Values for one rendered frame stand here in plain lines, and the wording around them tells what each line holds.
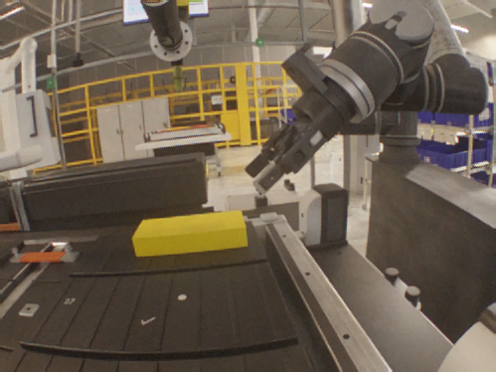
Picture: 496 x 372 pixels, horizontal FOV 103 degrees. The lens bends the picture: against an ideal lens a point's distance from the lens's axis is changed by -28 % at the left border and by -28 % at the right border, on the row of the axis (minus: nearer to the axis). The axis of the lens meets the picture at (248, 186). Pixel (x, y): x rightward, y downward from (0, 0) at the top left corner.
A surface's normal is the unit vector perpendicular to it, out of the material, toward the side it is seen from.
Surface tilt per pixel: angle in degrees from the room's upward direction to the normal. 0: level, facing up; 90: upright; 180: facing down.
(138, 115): 90
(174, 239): 90
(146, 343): 0
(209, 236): 90
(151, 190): 90
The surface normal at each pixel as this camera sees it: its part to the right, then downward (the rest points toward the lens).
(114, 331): -0.07, -0.96
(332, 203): 0.14, 0.25
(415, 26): -0.29, -0.15
